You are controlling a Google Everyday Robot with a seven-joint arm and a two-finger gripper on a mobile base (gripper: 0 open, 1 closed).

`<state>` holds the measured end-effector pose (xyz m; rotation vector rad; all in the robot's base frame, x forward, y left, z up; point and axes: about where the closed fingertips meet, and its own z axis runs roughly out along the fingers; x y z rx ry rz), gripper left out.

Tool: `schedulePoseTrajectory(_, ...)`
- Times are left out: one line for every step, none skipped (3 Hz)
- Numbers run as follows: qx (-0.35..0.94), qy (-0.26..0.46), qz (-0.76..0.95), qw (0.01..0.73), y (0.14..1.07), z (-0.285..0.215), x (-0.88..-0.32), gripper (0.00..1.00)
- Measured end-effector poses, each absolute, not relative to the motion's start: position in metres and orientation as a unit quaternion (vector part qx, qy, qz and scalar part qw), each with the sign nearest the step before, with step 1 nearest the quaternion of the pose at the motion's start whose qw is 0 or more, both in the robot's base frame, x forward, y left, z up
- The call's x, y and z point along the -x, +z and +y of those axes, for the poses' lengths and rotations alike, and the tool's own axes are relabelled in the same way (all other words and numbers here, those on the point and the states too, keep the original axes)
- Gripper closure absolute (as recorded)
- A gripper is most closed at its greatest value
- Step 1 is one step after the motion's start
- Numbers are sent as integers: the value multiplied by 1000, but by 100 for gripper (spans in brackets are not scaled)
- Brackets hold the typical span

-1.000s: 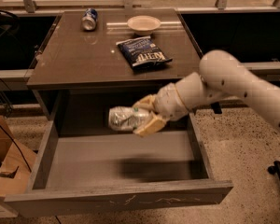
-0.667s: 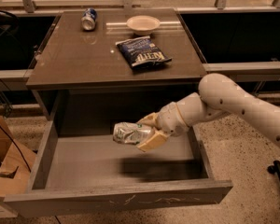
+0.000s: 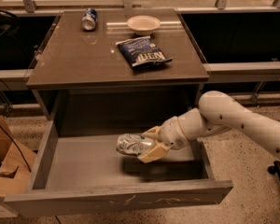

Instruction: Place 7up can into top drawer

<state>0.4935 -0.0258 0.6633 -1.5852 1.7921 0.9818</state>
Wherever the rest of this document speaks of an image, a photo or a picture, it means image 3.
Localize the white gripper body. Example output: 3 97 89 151
159 117 189 150

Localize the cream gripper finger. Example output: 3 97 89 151
142 126 161 140
137 141 170 163

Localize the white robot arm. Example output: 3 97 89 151
138 91 280 163

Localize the open grey top drawer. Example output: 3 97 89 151
3 91 234 218

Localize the grey cabinet with glossy top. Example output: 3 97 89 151
27 9 208 136

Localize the blue soda can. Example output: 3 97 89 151
81 8 98 31

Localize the blue Kettle chip bag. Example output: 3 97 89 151
116 35 172 69

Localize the brown cardboard box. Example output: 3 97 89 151
0 116 36 197

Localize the black cable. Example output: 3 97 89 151
0 68 33 173

